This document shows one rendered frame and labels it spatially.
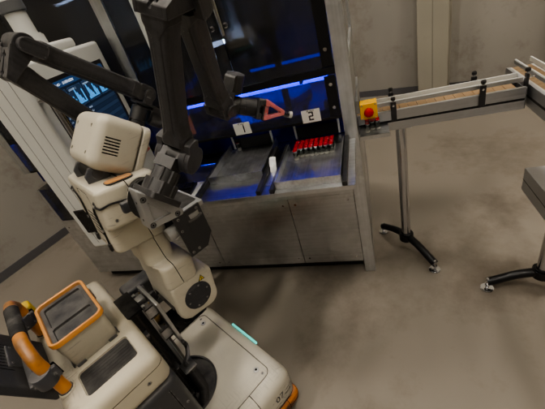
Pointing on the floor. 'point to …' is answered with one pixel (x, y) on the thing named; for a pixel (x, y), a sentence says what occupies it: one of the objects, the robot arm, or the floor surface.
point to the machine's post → (336, 23)
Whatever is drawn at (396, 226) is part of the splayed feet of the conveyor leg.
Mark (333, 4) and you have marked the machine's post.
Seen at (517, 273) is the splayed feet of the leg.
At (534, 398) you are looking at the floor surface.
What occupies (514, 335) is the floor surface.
